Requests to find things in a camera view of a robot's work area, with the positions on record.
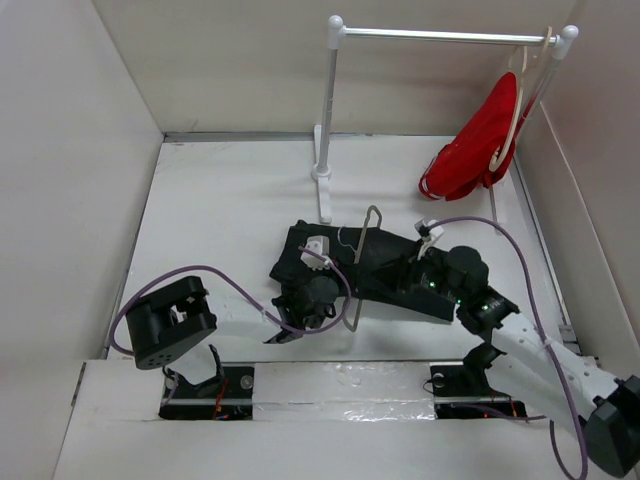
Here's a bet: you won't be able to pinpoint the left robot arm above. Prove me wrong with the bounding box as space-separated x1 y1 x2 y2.
109 265 350 397

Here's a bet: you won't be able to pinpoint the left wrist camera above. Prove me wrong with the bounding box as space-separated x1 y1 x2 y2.
300 235 330 271

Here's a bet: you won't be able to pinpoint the wooden hanger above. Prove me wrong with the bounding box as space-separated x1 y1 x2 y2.
488 26 553 173

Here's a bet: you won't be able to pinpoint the black trousers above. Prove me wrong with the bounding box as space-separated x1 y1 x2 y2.
269 220 455 328

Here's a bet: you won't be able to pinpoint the silver foil tape strip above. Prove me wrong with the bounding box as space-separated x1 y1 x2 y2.
252 362 436 422

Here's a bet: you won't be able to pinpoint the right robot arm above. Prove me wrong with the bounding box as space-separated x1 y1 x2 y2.
389 246 639 478

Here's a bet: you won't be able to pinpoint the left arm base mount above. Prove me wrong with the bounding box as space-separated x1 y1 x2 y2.
158 346 255 421

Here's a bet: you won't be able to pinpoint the grey wire hanger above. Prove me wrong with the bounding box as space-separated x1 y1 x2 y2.
343 205 383 333

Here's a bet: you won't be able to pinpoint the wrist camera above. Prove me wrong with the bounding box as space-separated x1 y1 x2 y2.
414 218 444 260
300 235 330 271

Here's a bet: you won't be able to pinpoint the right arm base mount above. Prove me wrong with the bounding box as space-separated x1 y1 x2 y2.
423 344 527 420

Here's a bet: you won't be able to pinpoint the red garment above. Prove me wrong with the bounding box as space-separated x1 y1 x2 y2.
418 72 518 201

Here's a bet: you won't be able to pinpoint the white clothes rack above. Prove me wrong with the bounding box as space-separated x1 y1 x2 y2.
311 15 580 225

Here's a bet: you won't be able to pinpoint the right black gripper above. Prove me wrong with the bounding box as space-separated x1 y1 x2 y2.
371 238 465 304

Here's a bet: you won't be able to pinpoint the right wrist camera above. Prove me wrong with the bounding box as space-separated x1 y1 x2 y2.
414 218 444 260

